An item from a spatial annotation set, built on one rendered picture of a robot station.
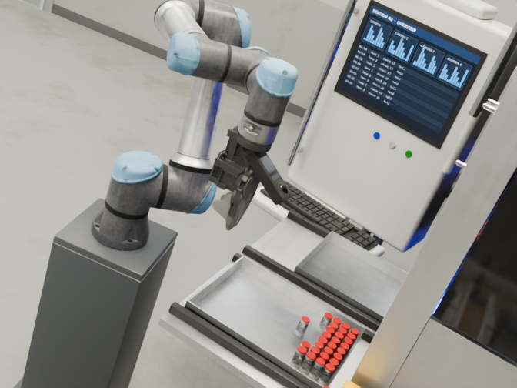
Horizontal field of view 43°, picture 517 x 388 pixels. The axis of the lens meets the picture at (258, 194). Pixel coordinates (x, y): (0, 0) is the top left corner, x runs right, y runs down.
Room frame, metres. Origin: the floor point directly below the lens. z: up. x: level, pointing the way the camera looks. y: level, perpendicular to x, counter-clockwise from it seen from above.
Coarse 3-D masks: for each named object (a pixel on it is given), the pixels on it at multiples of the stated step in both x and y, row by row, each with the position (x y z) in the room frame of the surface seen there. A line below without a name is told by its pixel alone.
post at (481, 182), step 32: (512, 96) 0.95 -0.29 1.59; (512, 128) 0.94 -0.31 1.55; (480, 160) 0.95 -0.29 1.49; (512, 160) 0.93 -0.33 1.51; (480, 192) 0.94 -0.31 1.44; (448, 224) 0.95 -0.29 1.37; (480, 224) 0.93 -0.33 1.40; (448, 256) 0.94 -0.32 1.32; (416, 288) 0.94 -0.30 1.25; (384, 320) 0.95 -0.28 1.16; (416, 320) 0.94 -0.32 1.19; (384, 352) 0.94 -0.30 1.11; (384, 384) 0.93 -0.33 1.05
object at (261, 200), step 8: (256, 192) 1.94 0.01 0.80; (256, 200) 1.91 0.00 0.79; (264, 200) 1.90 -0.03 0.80; (320, 200) 2.07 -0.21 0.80; (264, 208) 1.89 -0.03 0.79; (272, 208) 1.88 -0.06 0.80; (280, 208) 1.89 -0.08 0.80; (280, 216) 1.86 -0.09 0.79; (344, 216) 2.01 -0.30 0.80; (376, 248) 1.87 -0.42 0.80
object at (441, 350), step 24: (432, 336) 0.93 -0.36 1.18; (456, 336) 0.92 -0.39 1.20; (408, 360) 0.93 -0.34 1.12; (432, 360) 0.92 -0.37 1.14; (456, 360) 0.91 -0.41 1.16; (480, 360) 0.90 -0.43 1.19; (504, 360) 0.89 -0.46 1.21; (408, 384) 0.92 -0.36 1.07; (432, 384) 0.91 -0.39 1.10; (456, 384) 0.90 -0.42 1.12; (480, 384) 0.90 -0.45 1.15; (504, 384) 0.89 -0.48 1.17
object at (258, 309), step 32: (224, 288) 1.26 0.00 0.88; (256, 288) 1.31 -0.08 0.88; (288, 288) 1.33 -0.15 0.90; (224, 320) 1.15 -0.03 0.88; (256, 320) 1.19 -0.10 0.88; (288, 320) 1.24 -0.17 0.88; (320, 320) 1.28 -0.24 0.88; (352, 320) 1.28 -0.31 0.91; (256, 352) 1.07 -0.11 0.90; (288, 352) 1.13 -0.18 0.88; (320, 384) 1.03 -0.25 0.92
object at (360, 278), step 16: (336, 240) 1.65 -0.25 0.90; (320, 256) 1.56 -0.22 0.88; (336, 256) 1.59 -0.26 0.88; (352, 256) 1.62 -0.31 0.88; (368, 256) 1.62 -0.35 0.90; (304, 272) 1.41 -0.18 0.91; (320, 272) 1.49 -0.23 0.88; (336, 272) 1.51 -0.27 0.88; (352, 272) 1.54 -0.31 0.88; (368, 272) 1.57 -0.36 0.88; (384, 272) 1.60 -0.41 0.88; (400, 272) 1.59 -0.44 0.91; (336, 288) 1.44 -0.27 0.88; (352, 288) 1.47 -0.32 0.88; (368, 288) 1.49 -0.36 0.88; (384, 288) 1.52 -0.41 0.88; (352, 304) 1.37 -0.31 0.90; (368, 304) 1.42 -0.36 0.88; (384, 304) 1.45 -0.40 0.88
